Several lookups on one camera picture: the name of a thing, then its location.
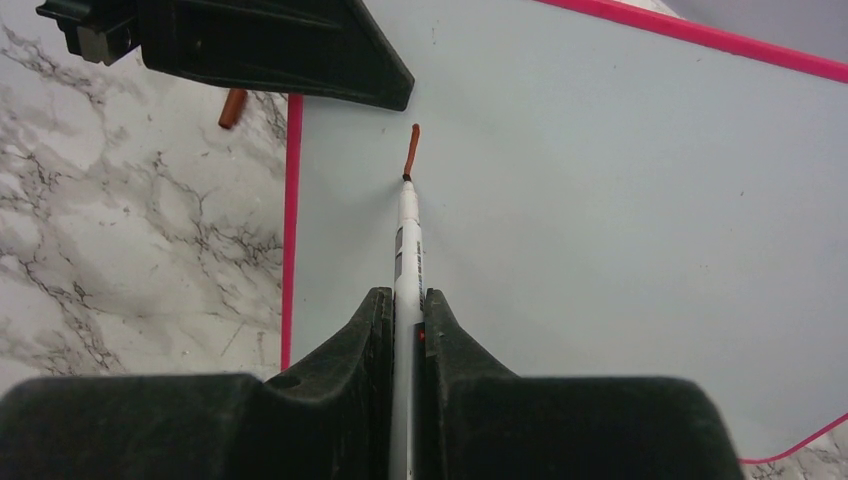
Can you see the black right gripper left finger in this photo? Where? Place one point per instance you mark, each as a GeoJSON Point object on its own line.
{"type": "Point", "coordinates": [325, 417]}

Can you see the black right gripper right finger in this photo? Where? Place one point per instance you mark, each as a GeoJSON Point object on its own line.
{"type": "Point", "coordinates": [477, 419]}

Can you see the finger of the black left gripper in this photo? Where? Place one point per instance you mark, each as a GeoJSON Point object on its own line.
{"type": "Point", "coordinates": [331, 49]}

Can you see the white brown whiteboard marker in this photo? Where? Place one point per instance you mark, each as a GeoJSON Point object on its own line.
{"type": "Point", "coordinates": [408, 317]}

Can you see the pink framed whiteboard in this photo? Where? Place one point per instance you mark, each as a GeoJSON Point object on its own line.
{"type": "Point", "coordinates": [597, 199]}

